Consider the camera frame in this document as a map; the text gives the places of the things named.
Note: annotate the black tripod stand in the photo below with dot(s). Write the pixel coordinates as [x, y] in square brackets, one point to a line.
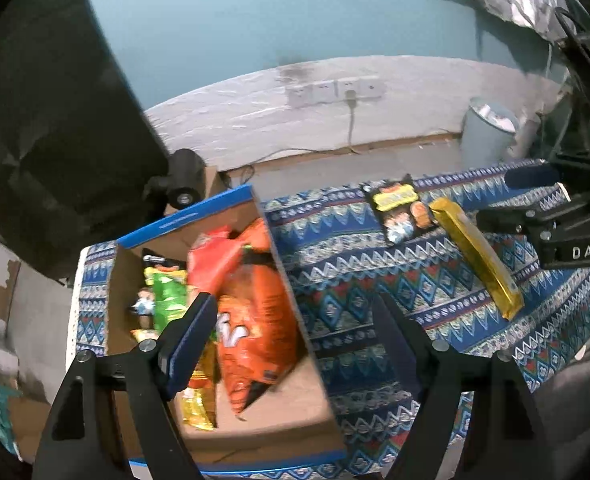
[585, 55]

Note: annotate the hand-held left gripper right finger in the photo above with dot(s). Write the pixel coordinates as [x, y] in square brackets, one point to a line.
[395, 347]

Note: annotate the green snack bag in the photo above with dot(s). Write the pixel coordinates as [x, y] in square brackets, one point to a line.
[167, 295]

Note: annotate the grey-blue trash bin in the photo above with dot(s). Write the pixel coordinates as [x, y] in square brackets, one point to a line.
[485, 140]

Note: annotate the black webcam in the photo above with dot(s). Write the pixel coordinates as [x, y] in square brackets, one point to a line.
[182, 175]

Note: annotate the blue-edged cardboard box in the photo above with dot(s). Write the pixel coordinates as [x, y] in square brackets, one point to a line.
[285, 410]

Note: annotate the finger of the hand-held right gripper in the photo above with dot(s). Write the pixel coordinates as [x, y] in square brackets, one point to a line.
[530, 175]
[505, 220]

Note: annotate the long gold snack packet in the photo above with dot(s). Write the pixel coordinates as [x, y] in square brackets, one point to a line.
[480, 260]

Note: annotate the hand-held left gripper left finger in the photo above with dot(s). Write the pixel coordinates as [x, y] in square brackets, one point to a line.
[190, 342]

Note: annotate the large orange chip bag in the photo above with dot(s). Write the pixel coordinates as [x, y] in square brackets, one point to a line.
[260, 320]

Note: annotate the black cartoon snack packet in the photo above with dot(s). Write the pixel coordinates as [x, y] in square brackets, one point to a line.
[162, 261]
[400, 210]

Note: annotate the red-orange snack bag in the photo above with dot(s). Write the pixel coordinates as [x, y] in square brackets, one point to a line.
[205, 265]

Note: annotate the white wall socket row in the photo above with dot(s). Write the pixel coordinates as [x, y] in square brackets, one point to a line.
[320, 92]

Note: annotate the blue patterned tablecloth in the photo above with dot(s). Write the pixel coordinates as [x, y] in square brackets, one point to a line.
[355, 270]

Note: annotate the yellow snack packet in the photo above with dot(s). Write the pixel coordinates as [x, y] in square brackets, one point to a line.
[197, 405]

